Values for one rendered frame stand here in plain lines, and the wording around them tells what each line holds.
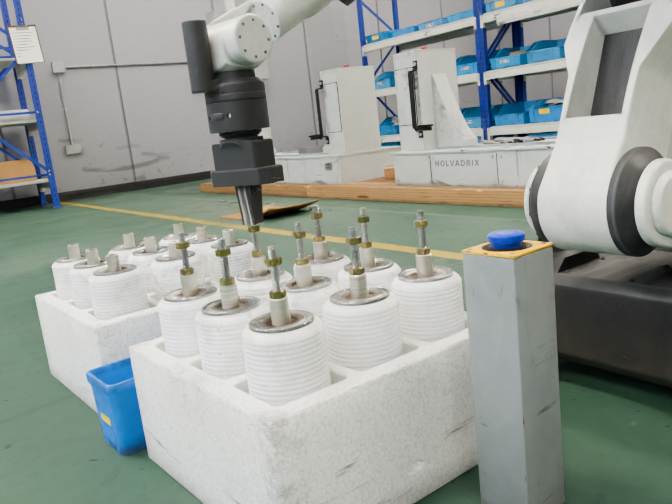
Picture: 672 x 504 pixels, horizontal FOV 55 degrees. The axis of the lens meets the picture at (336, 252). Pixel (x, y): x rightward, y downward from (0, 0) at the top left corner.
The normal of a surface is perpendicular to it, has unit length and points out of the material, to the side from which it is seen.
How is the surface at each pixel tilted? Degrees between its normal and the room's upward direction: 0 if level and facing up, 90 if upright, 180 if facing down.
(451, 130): 90
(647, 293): 46
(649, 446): 0
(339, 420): 90
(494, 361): 90
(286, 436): 90
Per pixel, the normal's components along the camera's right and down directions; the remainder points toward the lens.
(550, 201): -0.81, 0.05
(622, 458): -0.11, -0.97
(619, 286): -0.66, -0.53
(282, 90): 0.59, 0.09
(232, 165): -0.53, 0.22
